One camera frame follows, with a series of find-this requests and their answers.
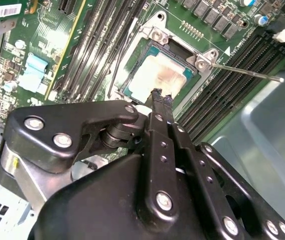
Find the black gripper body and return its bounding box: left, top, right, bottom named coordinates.
left=35, top=152, right=224, bottom=240

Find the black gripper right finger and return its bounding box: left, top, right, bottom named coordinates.
left=162, top=93, right=285, bottom=240

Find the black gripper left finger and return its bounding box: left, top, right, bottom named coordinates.
left=6, top=88, right=181, bottom=226

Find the metal wire locking lever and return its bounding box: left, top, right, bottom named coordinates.
left=108, top=17, right=140, bottom=99
left=210, top=62, right=285, bottom=83

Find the silver green CPU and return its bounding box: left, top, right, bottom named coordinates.
left=122, top=46, right=198, bottom=105

